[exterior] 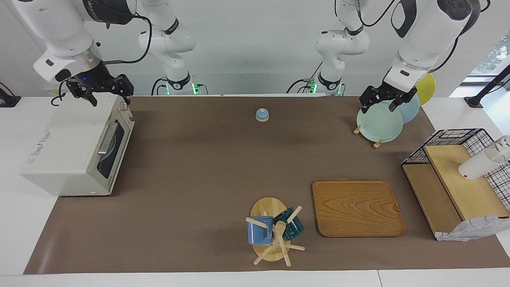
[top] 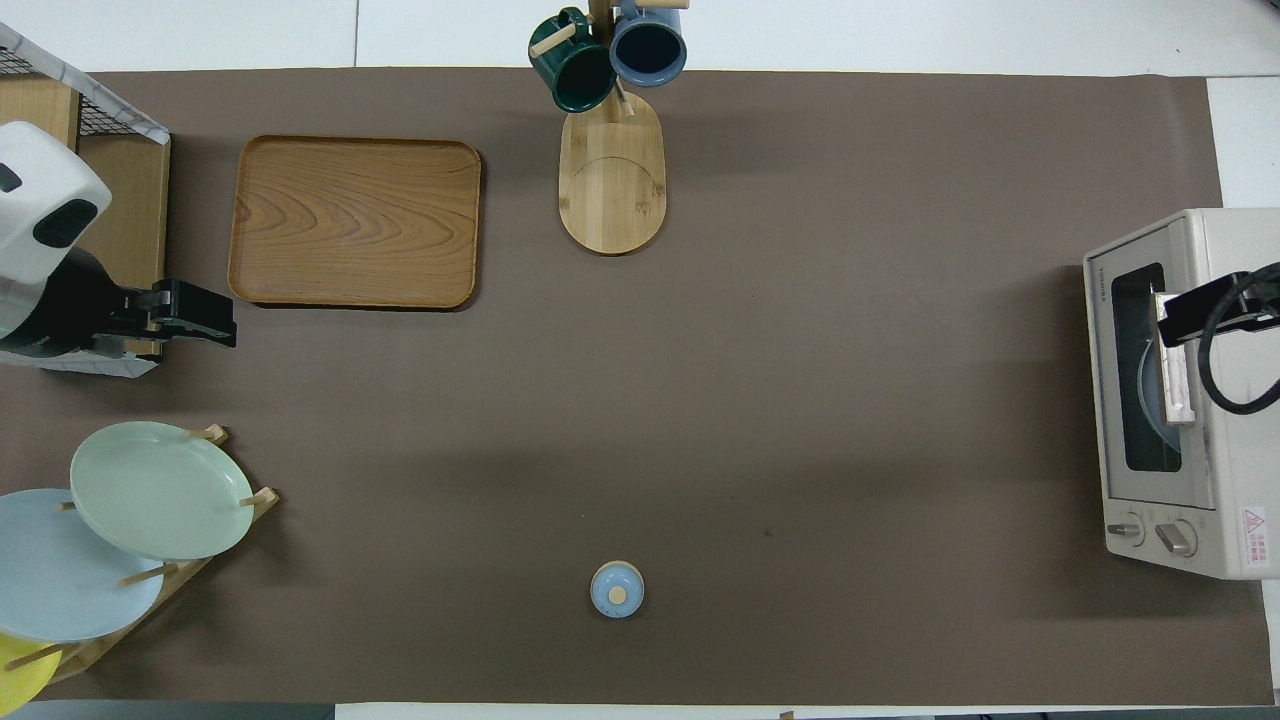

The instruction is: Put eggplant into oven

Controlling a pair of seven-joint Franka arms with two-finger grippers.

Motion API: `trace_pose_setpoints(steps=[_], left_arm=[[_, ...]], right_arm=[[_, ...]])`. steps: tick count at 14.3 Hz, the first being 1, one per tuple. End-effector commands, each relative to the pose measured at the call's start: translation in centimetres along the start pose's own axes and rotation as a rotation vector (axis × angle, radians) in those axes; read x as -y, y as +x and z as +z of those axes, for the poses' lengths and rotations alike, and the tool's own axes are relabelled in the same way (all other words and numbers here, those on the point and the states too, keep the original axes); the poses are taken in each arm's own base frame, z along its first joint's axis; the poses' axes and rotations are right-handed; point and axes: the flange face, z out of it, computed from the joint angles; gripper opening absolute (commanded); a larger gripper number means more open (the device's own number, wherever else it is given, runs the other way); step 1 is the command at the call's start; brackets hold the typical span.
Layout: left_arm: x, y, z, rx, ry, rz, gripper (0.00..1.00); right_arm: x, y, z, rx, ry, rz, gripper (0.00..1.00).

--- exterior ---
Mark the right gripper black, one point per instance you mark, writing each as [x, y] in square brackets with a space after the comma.
[99, 79]

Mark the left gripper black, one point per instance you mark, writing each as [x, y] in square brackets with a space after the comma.
[385, 93]

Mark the light blue plate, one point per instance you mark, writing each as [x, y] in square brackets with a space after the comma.
[110, 149]

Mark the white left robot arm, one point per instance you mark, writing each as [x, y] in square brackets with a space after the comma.
[424, 36]

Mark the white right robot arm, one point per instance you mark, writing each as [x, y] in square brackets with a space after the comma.
[59, 28]

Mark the cream toaster oven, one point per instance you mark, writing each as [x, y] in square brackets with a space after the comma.
[63, 151]

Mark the mint green plate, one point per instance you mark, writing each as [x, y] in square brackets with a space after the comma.
[378, 125]

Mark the pale blue racked plate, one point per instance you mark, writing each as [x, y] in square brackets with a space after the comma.
[410, 111]

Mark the wooden plate rack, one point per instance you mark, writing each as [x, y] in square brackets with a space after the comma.
[377, 144]

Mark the yellow plate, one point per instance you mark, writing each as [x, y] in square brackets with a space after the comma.
[426, 89]

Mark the wooden serving tray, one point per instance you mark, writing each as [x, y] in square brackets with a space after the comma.
[354, 207]

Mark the black angled stand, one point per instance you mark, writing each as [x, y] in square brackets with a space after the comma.
[488, 89]

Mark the white cup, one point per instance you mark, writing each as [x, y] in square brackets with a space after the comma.
[476, 167]

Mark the small blue bell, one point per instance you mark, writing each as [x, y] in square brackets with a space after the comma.
[262, 115]

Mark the wooden step shelf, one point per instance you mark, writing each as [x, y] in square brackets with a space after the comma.
[462, 191]

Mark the clear glass cup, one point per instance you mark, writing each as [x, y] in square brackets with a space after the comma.
[505, 145]

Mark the brown table mat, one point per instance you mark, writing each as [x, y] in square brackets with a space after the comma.
[191, 199]

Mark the dark green mug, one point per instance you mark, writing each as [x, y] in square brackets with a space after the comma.
[295, 229]

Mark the wooden mug tree stand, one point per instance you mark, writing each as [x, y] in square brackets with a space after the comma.
[267, 207]

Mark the white patterned cloth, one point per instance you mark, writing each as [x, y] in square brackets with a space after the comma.
[470, 231]

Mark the blue mug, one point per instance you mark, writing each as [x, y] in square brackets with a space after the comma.
[258, 233]

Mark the black clamp mount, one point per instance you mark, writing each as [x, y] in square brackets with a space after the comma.
[8, 99]

